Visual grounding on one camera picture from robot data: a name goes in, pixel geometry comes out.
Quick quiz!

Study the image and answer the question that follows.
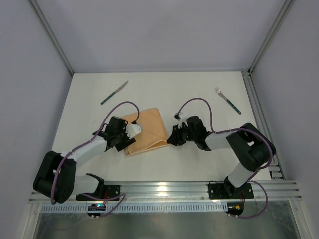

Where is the beige cloth napkin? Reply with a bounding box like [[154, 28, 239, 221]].
[[124, 108, 168, 157]]

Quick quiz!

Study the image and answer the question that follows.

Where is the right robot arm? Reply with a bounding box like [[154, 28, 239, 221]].
[[167, 113, 277, 198]]

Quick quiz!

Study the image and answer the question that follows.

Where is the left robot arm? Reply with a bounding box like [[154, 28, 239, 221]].
[[33, 117, 142, 205]]

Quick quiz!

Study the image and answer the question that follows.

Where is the left controller board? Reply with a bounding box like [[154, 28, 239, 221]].
[[87, 203, 106, 219]]

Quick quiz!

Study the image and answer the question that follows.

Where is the controller board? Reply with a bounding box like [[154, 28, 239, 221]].
[[226, 203, 244, 218], [87, 203, 106, 219]]

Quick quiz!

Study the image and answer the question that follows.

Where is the right controller board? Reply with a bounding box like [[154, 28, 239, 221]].
[[226, 203, 244, 218]]

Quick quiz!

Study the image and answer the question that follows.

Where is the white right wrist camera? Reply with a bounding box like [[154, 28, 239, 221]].
[[174, 112, 185, 128]]

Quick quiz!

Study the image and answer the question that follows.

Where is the green handled knife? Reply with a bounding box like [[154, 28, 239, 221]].
[[100, 80, 128, 105]]

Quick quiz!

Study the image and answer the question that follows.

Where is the green handled fork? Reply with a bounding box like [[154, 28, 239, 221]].
[[215, 87, 242, 115]]

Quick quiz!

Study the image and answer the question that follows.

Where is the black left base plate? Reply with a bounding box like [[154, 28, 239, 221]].
[[76, 184, 120, 201]]

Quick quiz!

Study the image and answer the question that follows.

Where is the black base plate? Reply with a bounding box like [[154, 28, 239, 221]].
[[76, 184, 120, 201], [207, 181, 254, 199]]

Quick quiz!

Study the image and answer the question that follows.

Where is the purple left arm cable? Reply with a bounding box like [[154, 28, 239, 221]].
[[50, 101, 140, 231]]

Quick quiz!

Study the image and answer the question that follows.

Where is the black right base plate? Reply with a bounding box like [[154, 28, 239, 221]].
[[207, 181, 254, 199]]

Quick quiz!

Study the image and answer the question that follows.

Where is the slotted cable duct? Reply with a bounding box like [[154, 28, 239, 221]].
[[40, 201, 227, 213]]

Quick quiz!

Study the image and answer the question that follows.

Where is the aluminium frame rail right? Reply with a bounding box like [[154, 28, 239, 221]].
[[241, 71, 285, 180]]

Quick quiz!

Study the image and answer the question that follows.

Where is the front aluminium rail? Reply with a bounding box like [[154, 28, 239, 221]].
[[28, 180, 302, 204]]

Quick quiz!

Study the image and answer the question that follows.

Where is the left rear aluminium post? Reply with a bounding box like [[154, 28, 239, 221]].
[[27, 0, 75, 76]]

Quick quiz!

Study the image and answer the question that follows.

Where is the aluminium post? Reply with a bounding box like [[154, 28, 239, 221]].
[[27, 0, 75, 76], [248, 0, 295, 75]]

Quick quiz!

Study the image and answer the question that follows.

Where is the right rear aluminium post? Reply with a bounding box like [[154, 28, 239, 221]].
[[248, 0, 295, 75]]

